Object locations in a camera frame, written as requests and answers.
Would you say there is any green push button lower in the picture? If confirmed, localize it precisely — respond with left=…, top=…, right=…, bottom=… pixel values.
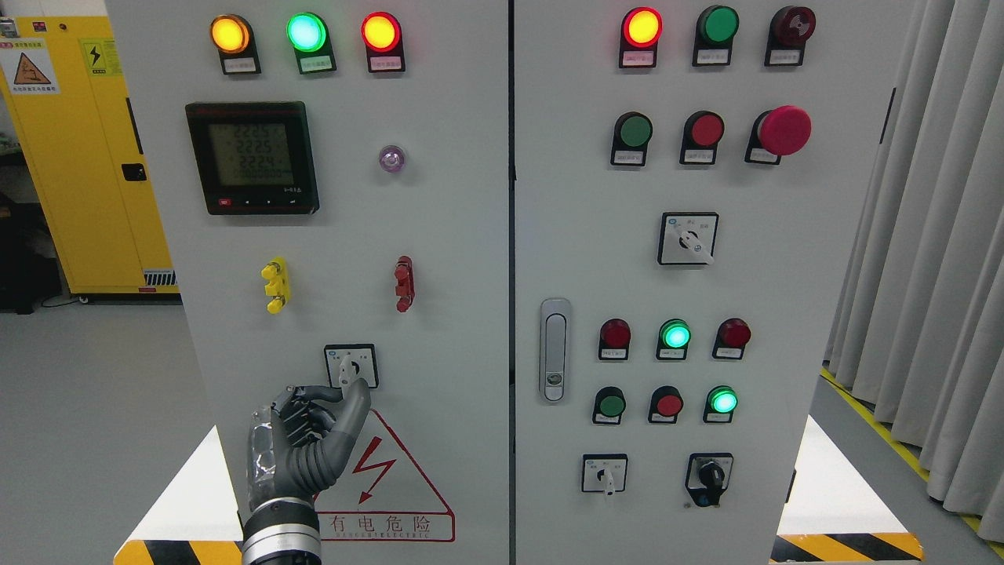
left=591, top=386, right=625, bottom=425

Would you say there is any grey curtain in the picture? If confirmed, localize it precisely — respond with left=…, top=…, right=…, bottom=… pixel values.
left=828, top=1, right=1003, bottom=543

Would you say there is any lit green lamp middle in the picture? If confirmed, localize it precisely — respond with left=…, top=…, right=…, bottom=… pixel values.
left=655, top=319, right=692, bottom=361

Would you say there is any rotary light switch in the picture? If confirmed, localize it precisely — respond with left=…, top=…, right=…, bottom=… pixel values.
left=323, top=344, right=380, bottom=389

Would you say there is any dark green indicator lamp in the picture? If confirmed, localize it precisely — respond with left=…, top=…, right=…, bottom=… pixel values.
left=692, top=5, right=740, bottom=67

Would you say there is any red terminal connector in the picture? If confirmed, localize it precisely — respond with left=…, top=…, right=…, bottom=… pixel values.
left=394, top=255, right=416, bottom=312

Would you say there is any red push button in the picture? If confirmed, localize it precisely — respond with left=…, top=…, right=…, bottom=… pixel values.
left=648, top=385, right=684, bottom=425
left=678, top=110, right=725, bottom=166

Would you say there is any lower right rotary switch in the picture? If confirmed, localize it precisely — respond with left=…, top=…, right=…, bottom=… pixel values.
left=580, top=453, right=630, bottom=496

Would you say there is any grey cabinet door handle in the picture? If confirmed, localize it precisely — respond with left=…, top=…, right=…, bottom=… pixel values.
left=539, top=297, right=573, bottom=402

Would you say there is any amber indicator lamp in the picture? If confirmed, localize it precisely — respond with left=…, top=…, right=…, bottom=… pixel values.
left=210, top=13, right=261, bottom=75

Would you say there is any yellow safety storage cabinet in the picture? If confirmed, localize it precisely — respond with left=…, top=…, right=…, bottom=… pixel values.
left=2, top=16, right=179, bottom=297

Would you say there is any green push button upper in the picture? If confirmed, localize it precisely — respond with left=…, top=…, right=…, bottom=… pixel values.
left=609, top=111, right=653, bottom=167

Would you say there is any red indicator lamp top left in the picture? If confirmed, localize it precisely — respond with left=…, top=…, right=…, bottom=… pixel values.
left=361, top=11, right=406, bottom=74

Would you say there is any red indicator lamp top right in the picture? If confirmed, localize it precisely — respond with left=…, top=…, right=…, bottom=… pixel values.
left=618, top=6, right=663, bottom=69

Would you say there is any red push button upper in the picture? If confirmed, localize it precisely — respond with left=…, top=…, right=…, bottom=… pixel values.
left=678, top=110, right=725, bottom=166

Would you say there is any red emergency stop button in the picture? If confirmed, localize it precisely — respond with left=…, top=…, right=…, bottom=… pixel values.
left=744, top=106, right=813, bottom=166

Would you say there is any small clear light bulb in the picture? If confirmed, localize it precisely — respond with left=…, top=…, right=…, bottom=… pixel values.
left=379, top=144, right=406, bottom=174

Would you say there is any red electrical danger sticker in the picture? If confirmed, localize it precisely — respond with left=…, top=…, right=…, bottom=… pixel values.
left=315, top=409, right=456, bottom=543

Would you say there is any lit green push button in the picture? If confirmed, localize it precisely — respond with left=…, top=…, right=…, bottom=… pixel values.
left=702, top=385, right=738, bottom=425

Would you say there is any dark red lamp middle left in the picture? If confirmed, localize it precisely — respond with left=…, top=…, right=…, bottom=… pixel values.
left=598, top=318, right=631, bottom=361

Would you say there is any black digital power meter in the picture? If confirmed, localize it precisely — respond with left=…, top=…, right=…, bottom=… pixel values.
left=185, top=101, right=320, bottom=216

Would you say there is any grey electrical control cabinet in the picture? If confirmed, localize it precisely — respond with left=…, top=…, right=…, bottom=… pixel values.
left=106, top=0, right=917, bottom=565

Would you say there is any red indicator lamp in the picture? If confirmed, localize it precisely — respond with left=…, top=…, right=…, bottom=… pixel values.
left=361, top=11, right=406, bottom=74
left=618, top=6, right=663, bottom=69

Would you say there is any yellow terminal connector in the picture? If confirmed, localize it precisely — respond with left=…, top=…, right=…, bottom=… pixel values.
left=260, top=257, right=290, bottom=315

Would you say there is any red push button lower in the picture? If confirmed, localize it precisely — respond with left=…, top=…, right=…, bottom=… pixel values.
left=648, top=385, right=684, bottom=425

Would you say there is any black key selector switch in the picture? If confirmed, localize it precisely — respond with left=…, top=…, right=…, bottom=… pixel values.
left=684, top=453, right=734, bottom=508

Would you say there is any dark red lamp middle right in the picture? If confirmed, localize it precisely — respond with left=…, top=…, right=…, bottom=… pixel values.
left=712, top=318, right=751, bottom=360

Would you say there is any dark red buzzer lamp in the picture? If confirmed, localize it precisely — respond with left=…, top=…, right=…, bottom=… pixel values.
left=764, top=5, right=817, bottom=67

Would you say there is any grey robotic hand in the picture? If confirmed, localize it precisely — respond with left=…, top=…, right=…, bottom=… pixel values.
left=247, top=379, right=372, bottom=510

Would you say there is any upper right rotary switch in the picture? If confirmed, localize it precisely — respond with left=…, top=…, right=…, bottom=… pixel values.
left=657, top=212, right=718, bottom=268

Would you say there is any green indicator lamp top left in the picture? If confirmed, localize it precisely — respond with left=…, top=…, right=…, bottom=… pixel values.
left=286, top=12, right=337, bottom=75

